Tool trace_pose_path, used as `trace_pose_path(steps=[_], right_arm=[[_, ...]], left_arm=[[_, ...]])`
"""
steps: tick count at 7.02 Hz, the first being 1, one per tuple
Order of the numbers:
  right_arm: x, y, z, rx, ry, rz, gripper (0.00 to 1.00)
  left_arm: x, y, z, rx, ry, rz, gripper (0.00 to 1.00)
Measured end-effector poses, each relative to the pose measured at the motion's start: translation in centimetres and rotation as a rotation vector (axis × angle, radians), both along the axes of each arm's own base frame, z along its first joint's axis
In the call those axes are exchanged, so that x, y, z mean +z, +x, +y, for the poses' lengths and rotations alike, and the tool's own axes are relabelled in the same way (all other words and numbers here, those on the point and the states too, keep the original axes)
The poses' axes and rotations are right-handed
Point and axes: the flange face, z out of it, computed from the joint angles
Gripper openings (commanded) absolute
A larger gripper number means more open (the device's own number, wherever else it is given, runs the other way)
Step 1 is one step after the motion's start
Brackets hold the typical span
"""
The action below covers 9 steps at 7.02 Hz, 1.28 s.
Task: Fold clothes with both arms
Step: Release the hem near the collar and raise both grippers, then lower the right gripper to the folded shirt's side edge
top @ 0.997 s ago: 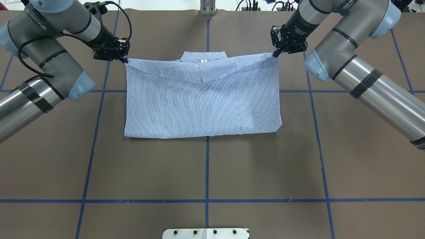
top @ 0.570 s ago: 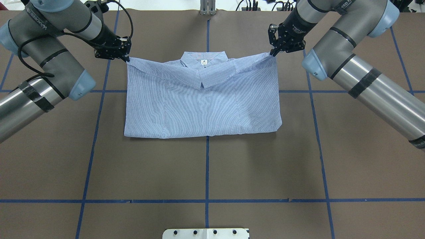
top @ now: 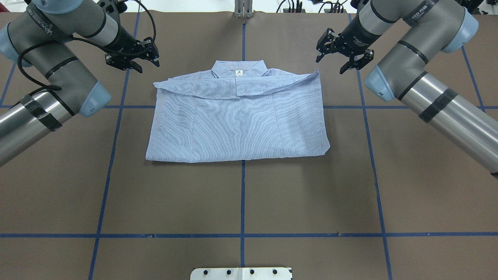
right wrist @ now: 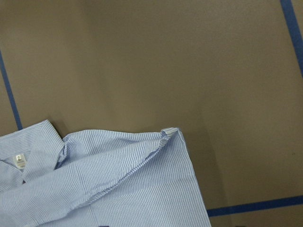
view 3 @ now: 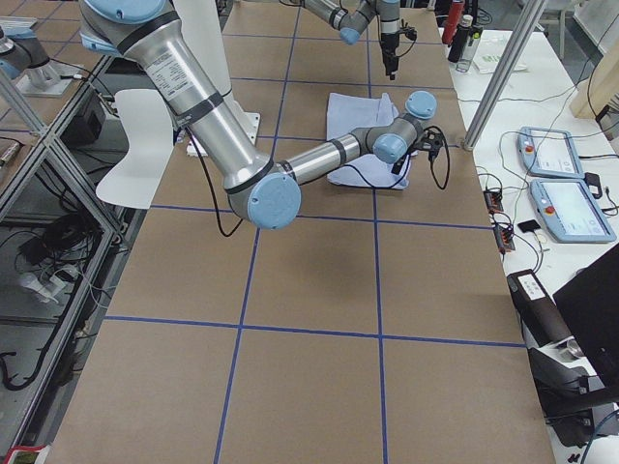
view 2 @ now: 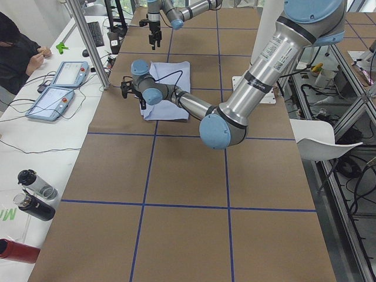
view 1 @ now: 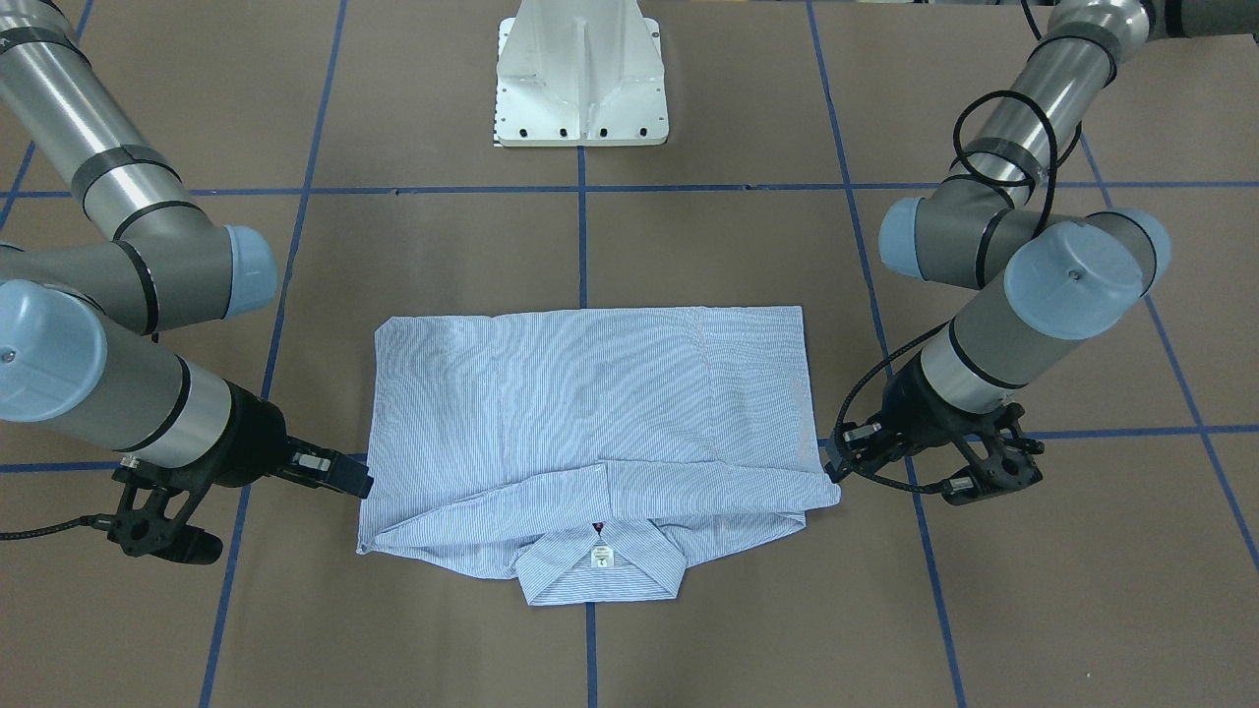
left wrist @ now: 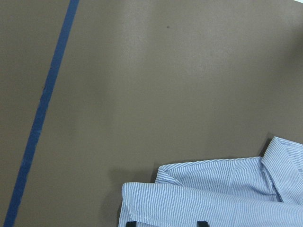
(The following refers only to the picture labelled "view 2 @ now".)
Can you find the red water bottle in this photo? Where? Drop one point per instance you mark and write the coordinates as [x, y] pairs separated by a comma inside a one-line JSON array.
[[14, 251]]

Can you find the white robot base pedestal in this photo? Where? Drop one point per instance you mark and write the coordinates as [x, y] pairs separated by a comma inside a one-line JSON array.
[[269, 11]]

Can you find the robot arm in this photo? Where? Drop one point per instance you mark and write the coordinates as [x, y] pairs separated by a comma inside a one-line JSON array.
[[301, 24], [176, 17]]

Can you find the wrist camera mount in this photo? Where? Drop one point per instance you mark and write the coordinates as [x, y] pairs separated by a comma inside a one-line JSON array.
[[143, 22], [126, 86]]

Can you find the person in black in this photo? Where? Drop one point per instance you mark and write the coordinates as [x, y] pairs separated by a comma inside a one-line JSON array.
[[20, 56]]

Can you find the lower teach pendant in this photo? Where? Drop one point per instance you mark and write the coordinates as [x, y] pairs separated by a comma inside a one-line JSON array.
[[51, 104]]

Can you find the teach pendant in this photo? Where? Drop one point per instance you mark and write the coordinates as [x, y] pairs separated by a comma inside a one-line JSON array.
[[71, 74], [51, 104]]

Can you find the green plastic object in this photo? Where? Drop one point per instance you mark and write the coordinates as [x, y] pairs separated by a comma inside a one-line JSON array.
[[61, 47]]

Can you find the clear water bottle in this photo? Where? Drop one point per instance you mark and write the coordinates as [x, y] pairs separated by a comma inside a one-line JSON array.
[[29, 179]]

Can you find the black keyboard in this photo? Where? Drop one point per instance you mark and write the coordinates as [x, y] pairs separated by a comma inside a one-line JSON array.
[[96, 32]]

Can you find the white plastic chair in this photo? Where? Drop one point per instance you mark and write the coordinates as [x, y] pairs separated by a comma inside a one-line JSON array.
[[316, 141]]

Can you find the black computer mouse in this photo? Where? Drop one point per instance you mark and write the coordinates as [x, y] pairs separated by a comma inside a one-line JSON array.
[[85, 53]]

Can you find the black water bottle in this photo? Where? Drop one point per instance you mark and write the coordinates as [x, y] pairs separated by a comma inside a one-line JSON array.
[[33, 206]]

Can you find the aluminium frame post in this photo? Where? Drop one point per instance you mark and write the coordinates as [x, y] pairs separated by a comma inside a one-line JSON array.
[[88, 41]]

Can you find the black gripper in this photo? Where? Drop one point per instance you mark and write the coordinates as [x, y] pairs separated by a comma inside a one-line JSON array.
[[141, 97], [153, 29]]

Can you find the upper teach pendant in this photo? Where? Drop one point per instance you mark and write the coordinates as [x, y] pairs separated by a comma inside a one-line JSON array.
[[71, 74]]

